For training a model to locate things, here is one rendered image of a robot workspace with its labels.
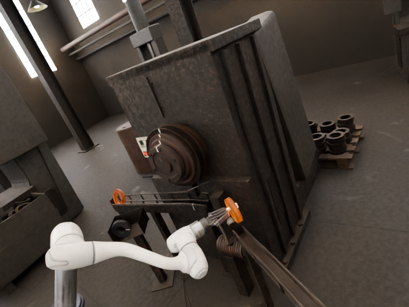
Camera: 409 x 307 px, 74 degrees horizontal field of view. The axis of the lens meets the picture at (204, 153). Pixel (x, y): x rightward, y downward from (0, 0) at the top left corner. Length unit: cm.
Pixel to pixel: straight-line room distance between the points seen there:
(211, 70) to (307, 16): 605
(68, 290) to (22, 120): 293
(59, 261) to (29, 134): 302
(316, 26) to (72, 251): 700
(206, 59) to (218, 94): 21
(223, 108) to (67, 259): 111
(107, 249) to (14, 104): 312
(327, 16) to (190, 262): 670
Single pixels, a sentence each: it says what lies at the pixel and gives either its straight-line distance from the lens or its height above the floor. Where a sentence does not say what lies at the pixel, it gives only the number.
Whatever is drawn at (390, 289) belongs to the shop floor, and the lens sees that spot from 225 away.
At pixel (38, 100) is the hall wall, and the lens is 1232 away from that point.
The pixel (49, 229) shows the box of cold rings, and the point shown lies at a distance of 408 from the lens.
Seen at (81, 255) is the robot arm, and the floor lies 115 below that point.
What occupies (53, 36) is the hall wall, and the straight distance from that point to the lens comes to 1330.
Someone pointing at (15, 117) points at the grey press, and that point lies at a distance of 419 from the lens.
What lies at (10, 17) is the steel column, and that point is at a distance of 894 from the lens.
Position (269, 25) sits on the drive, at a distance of 230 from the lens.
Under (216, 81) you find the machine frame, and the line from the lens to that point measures 160.
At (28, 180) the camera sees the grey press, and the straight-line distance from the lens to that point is 447.
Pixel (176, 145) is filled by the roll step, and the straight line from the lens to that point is 176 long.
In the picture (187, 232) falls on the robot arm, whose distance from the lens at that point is 151.
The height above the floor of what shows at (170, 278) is 1.
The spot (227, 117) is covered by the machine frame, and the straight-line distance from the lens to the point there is 166.
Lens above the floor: 178
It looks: 22 degrees down
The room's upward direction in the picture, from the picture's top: 22 degrees counter-clockwise
